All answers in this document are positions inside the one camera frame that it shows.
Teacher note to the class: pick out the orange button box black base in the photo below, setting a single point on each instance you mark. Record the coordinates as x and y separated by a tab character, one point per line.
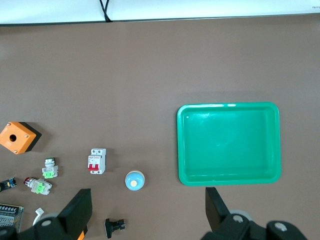
82	235
15	137

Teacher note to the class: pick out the black push button switch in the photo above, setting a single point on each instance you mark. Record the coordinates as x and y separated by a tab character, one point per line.
113	226

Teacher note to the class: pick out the push button green block silver cap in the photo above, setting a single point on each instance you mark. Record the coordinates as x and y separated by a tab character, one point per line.
50	172

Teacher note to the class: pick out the blue round knob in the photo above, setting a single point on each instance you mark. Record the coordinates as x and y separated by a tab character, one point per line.
134	180

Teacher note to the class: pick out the small module with orange cap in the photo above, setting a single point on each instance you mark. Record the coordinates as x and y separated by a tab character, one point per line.
8	183

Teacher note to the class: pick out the metal mesh power supply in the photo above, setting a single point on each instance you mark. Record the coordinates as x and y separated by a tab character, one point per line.
10	217

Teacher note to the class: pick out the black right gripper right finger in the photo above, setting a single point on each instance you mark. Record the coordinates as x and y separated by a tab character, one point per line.
220	220

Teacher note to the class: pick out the green plastic tray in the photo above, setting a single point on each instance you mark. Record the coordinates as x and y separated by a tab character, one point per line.
225	145

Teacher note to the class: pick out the small white curved clamp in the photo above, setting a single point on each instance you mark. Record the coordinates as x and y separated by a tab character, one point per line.
39	212

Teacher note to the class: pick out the brown table cover sheet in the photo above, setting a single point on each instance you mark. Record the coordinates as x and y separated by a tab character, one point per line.
125	75

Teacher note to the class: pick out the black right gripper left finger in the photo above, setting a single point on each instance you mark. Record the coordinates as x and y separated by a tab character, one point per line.
72	215

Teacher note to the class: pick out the push button green block red cap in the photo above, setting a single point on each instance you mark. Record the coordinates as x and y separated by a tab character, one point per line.
40	187

